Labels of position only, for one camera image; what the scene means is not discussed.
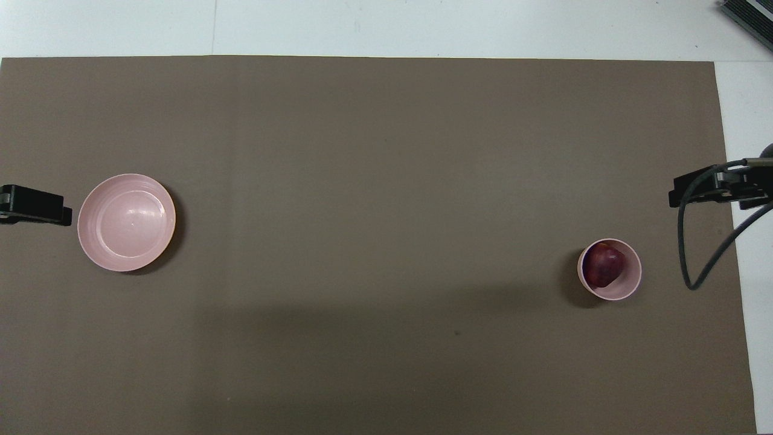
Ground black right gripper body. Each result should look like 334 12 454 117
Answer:
719 161 773 204

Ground dark red apple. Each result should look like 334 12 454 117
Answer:
583 242 626 288

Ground pink round plate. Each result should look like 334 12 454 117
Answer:
77 173 176 272

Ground pink bowl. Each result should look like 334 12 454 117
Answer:
577 239 642 301

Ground grey ribbed device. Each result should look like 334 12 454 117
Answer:
719 0 773 52

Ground brown paper table mat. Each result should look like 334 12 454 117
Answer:
0 56 757 435

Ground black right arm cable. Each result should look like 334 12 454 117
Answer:
678 158 773 291

